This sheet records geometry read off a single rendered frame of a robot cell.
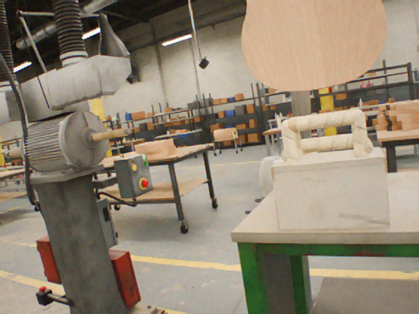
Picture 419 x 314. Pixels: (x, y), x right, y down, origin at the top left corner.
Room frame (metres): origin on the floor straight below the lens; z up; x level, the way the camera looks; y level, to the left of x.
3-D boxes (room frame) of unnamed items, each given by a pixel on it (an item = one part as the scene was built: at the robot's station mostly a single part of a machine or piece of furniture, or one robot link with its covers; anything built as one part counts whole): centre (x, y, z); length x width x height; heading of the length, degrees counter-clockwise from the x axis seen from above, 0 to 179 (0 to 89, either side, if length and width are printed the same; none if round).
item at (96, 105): (10.96, 3.61, 2.99); 0.41 x 0.41 x 5.98; 62
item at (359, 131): (0.70, -0.35, 1.15); 0.03 x 0.03 x 0.09
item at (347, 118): (0.73, -0.28, 1.20); 0.20 x 0.03 x 0.03; 64
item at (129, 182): (1.61, 0.48, 0.99); 0.24 x 0.21 x 0.26; 62
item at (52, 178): (1.46, 0.73, 1.11); 0.36 x 0.24 x 0.04; 62
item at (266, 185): (1.75, -0.34, 0.87); 0.18 x 0.16 x 0.22; 97
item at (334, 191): (0.78, -0.30, 1.02); 0.27 x 0.15 x 0.17; 65
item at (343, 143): (0.88, -0.35, 1.12); 0.20 x 0.03 x 0.03; 64
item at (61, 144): (1.44, 0.67, 1.25); 0.41 x 0.27 x 0.26; 62
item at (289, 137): (0.77, -0.20, 1.15); 0.03 x 0.03 x 0.09
